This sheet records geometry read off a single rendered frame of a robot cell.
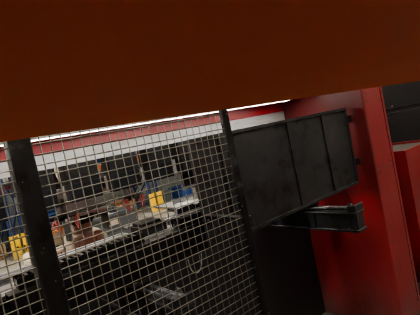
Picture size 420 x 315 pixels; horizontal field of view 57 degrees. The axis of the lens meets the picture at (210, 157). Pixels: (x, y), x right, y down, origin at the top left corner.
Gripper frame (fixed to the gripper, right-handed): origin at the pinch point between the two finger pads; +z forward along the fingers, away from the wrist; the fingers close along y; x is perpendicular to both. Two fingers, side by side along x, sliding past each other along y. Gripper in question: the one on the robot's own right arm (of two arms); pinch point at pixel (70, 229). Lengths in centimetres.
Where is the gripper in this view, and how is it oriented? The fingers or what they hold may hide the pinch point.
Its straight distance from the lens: 224.3
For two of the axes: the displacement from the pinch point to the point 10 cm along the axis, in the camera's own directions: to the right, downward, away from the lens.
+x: -5.1, 5.3, 6.8
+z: 4.9, 8.3, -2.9
